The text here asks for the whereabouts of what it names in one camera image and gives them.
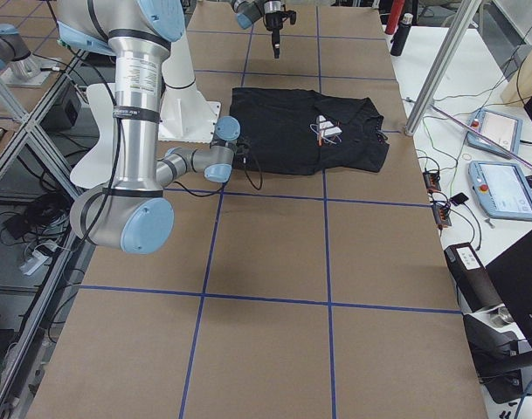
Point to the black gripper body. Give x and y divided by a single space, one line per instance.
274 22

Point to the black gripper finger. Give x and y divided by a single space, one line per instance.
277 50

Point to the black t-shirt with logo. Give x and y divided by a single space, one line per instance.
302 132

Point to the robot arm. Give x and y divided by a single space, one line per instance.
128 211
250 12

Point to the black water bottle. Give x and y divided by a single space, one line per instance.
399 38

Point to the far teach pendant tablet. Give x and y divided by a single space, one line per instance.
503 128

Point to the teach pendant tablet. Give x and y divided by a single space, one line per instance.
501 190
503 128

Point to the near teach pendant tablet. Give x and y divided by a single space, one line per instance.
501 190

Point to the black box with label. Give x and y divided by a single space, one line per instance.
471 276

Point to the black monitor stand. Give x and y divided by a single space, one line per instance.
504 362

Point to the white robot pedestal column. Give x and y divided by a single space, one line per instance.
179 78

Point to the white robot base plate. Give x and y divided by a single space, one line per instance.
186 123

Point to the aluminium frame post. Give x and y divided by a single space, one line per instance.
454 35

